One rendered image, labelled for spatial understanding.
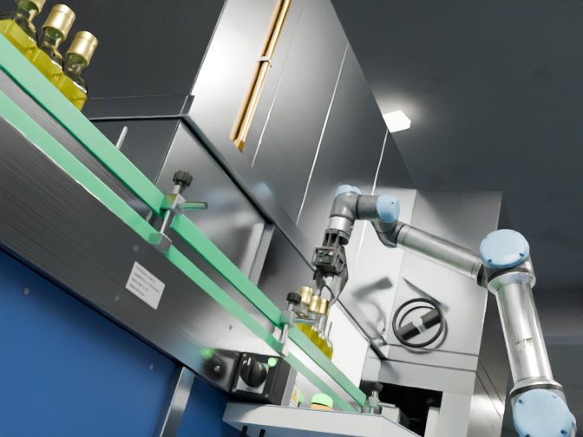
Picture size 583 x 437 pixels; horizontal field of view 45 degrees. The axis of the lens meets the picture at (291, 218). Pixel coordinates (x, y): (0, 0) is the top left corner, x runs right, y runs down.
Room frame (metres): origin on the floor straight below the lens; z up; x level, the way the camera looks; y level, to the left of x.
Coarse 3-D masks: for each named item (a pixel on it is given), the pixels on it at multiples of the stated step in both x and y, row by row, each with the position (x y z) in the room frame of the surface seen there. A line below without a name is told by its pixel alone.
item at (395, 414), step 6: (384, 408) 2.89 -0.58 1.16; (390, 408) 2.87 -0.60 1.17; (396, 408) 2.86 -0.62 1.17; (432, 408) 2.77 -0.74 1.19; (438, 408) 2.76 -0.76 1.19; (384, 414) 2.88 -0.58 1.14; (390, 414) 2.87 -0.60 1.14; (396, 414) 2.86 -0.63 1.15; (402, 414) 2.91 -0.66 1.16; (432, 414) 2.77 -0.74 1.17; (438, 414) 2.76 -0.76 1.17; (396, 420) 2.86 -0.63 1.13; (408, 420) 2.99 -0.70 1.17; (432, 420) 2.77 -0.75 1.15; (438, 420) 2.75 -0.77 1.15; (408, 426) 3.00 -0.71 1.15; (426, 426) 2.78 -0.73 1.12; (432, 426) 2.76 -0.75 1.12; (426, 432) 2.77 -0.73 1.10; (432, 432) 2.76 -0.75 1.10
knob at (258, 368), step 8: (248, 360) 1.21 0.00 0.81; (248, 368) 1.21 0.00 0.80; (256, 368) 1.21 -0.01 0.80; (264, 368) 1.22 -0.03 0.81; (240, 376) 1.23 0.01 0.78; (248, 376) 1.21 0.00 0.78; (256, 376) 1.21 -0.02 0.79; (264, 376) 1.22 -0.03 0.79; (248, 384) 1.23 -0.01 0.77; (256, 384) 1.22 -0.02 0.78
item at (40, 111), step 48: (0, 48) 0.69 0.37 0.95; (0, 96) 0.71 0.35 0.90; (48, 96) 0.76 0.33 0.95; (48, 144) 0.79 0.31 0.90; (96, 144) 0.85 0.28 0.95; (96, 192) 0.88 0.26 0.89; (144, 192) 0.95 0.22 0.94; (192, 240) 1.08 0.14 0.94; (240, 288) 1.23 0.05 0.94; (288, 336) 1.44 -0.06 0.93; (336, 384) 1.71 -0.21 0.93
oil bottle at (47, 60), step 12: (60, 12) 0.87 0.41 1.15; (72, 12) 0.87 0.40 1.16; (48, 24) 0.87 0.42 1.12; (60, 24) 0.87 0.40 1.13; (48, 36) 0.87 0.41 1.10; (60, 36) 0.88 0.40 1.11; (48, 48) 0.86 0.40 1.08; (36, 60) 0.85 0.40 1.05; (48, 60) 0.86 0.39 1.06; (60, 60) 0.88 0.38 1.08; (48, 72) 0.87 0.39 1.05; (60, 72) 0.89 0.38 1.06
